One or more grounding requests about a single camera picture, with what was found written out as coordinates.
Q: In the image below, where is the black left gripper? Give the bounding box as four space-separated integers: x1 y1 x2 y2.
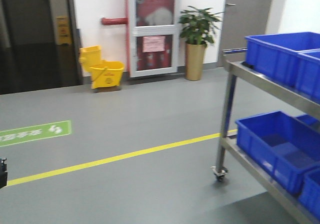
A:
0 158 8 189

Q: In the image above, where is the yellow mop bucket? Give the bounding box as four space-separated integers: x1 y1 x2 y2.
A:
79 45 125 91

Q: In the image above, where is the yellow wet floor sign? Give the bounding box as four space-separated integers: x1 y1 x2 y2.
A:
56 16 72 45

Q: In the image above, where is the potted green plant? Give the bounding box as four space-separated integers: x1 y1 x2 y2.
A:
178 5 223 81

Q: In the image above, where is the steel trolley cart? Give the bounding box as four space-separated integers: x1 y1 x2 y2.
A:
211 48 320 224

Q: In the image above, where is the blue bin cart bottom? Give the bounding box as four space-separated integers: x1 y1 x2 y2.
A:
235 111 320 195

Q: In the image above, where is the blue bin cart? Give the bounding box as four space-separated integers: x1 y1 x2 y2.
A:
235 111 320 195
245 32 320 87

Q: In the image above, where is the grey door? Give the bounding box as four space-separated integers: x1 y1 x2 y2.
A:
216 0 272 67

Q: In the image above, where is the blue bin cart top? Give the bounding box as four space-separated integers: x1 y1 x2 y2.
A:
245 32 320 87

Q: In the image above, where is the fire hose cabinet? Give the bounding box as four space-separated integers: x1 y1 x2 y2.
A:
126 0 181 78

